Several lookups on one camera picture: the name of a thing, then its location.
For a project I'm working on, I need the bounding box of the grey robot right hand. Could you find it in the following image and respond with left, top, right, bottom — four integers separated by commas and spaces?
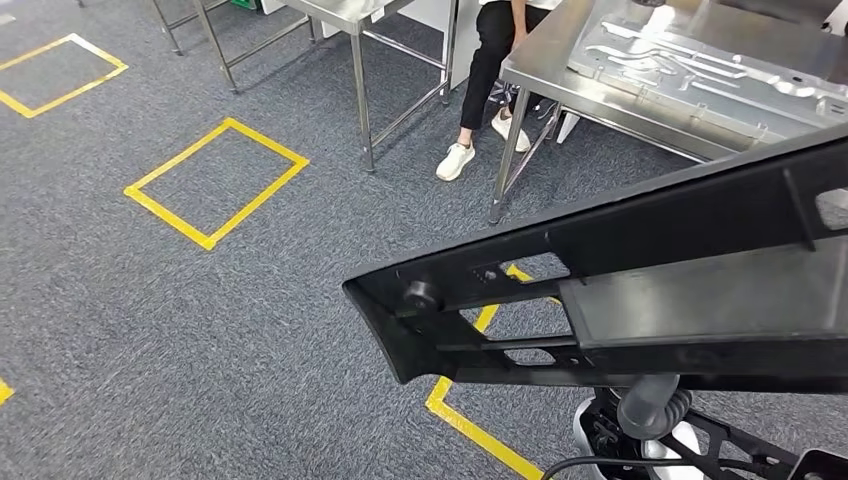
617, 375, 680, 441

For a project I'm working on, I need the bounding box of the black plastic frame part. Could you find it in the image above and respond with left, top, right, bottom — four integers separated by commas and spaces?
342, 122, 848, 393

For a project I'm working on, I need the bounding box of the stainless steel workbench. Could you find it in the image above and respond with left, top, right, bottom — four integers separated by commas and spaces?
488, 0, 848, 225

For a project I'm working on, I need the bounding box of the grey metal fixture plate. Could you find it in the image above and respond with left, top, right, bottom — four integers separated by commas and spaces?
568, 0, 848, 144

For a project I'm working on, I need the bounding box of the person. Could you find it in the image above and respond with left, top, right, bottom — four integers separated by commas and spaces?
435, 0, 564, 183

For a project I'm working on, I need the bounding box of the stainless steel table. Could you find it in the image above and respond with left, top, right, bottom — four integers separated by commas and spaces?
281, 0, 460, 175

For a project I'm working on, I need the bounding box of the steel table frame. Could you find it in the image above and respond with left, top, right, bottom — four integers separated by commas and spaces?
150, 0, 319, 94

